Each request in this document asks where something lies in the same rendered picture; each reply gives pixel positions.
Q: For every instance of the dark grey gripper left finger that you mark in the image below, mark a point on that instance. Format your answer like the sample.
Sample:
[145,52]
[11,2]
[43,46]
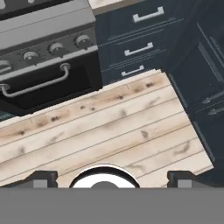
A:
[45,178]

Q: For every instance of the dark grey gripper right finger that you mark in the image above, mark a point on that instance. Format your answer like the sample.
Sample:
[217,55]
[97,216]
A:
[178,178]

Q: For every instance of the round white and black disc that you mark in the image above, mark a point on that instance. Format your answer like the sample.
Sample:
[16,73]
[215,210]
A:
[87,179]

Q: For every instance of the dark blue cupboard door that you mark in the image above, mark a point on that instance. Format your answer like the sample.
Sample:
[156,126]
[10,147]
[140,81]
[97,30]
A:
[210,137]
[186,58]

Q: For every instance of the black oven door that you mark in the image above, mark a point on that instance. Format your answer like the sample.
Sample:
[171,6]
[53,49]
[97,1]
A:
[58,84]

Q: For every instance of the grey cooker knob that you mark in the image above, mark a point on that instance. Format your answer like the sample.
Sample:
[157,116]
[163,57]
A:
[4,66]
[83,41]
[57,48]
[31,56]

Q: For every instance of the dark blue drawer front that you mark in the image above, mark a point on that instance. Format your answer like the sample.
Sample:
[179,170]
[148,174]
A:
[112,76]
[113,57]
[116,26]

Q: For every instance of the grey and black range cooker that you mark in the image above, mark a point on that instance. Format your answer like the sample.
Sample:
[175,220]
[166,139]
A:
[46,26]

